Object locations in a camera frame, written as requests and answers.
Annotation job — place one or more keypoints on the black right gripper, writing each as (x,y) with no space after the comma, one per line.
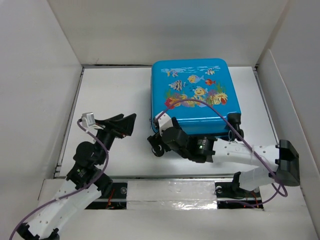
(155,141)

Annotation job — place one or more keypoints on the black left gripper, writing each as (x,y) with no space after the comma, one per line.
(124,126)

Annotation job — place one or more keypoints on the blue hard-shell suitcase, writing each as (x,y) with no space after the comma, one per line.
(199,93)

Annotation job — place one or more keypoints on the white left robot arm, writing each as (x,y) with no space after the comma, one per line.
(84,183)

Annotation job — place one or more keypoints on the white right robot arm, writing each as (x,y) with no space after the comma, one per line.
(271,164)

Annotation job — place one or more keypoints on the silver foil tape strip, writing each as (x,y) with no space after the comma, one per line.
(171,195)

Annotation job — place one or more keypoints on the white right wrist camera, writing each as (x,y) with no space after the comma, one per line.
(163,121)

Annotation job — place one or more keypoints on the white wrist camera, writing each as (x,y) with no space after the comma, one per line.
(163,121)
(88,120)

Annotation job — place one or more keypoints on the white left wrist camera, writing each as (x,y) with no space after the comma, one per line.
(88,120)

